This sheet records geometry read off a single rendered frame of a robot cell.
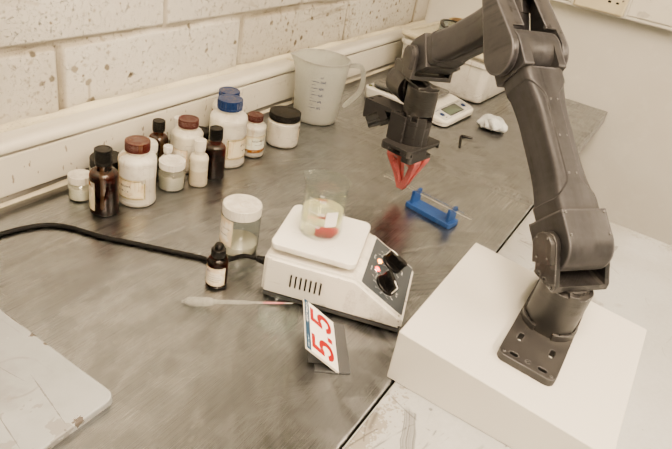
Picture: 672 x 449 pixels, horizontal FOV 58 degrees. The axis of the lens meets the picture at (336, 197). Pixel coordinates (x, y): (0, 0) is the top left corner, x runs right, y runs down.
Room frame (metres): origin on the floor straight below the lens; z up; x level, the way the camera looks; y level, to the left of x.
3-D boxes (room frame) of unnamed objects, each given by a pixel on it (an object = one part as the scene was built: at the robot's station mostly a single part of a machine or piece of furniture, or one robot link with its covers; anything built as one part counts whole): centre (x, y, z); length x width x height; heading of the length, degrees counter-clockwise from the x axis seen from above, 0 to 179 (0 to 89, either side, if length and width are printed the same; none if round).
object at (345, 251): (0.72, 0.01, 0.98); 0.12 x 0.12 x 0.01; 81
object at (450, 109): (1.60, -0.17, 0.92); 0.26 x 0.19 x 0.05; 59
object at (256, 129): (1.11, 0.19, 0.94); 0.05 x 0.05 x 0.09
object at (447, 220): (1.00, -0.18, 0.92); 0.10 x 0.03 x 0.04; 53
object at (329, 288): (0.72, -0.02, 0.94); 0.22 x 0.13 x 0.08; 81
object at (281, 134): (1.19, 0.14, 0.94); 0.07 x 0.07 x 0.07
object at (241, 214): (0.78, 0.13, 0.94); 0.06 x 0.06 x 0.08
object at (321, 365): (0.59, -0.02, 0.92); 0.09 x 0.06 x 0.04; 10
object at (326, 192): (0.73, 0.02, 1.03); 0.07 x 0.06 x 0.08; 70
